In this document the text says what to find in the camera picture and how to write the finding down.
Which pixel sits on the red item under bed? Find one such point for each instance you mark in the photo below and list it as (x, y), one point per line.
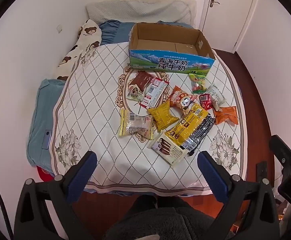
(44, 175)

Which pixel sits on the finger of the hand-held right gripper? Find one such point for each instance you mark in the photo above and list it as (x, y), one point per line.
(278, 146)

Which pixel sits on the long black snack packet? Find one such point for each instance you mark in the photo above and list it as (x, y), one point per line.
(201, 133)

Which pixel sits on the person's dark fleece clothing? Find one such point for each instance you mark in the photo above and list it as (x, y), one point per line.
(160, 220)

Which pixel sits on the white wafer biscuit packet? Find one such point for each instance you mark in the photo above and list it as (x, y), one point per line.
(168, 150)

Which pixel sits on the brown jerky snack packet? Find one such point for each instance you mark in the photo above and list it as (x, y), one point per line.
(141, 80)

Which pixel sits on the colourful candy bag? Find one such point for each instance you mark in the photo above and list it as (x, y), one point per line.
(198, 83)

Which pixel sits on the small red snack packet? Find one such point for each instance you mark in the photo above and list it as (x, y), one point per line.
(205, 101)

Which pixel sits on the orange panda snack packet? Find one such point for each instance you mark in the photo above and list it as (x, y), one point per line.
(183, 99)

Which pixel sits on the blue pillow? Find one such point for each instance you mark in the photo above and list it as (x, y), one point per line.
(113, 32)

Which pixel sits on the bear print pillow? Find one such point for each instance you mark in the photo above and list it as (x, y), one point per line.
(85, 42)

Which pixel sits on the long yellow and black packet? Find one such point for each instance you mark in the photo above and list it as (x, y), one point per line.
(188, 125)

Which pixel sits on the white quilted pillow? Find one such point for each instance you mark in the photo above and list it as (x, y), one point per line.
(140, 8)

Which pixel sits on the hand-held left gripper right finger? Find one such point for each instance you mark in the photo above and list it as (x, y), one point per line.
(213, 177)

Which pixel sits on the clear white snack packet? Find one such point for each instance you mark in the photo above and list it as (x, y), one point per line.
(216, 93)

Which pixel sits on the yellow chip bag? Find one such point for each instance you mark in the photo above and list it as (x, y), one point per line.
(161, 116)

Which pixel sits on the printed blue cardboard box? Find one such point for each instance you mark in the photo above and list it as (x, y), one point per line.
(170, 63)

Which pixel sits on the white and red snack packet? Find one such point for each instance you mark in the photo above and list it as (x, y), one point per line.
(155, 91)

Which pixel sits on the blue cushion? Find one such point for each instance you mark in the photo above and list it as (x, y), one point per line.
(40, 120)

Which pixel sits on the white door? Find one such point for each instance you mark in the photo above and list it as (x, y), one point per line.
(230, 12)

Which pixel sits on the white quilted floral bedspread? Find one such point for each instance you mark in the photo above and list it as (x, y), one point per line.
(103, 120)

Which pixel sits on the yellow-edged clear bread packet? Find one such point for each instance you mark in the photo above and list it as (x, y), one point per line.
(135, 126)

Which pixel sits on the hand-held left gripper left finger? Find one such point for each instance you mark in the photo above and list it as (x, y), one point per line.
(85, 173)

